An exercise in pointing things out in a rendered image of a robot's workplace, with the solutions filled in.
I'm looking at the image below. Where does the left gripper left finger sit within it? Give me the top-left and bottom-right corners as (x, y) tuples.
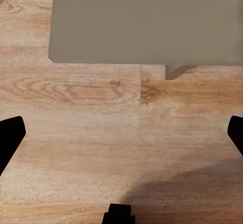
(0, 116), (26, 175)

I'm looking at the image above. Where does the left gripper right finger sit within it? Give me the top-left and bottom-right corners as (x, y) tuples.
(227, 115), (243, 155)

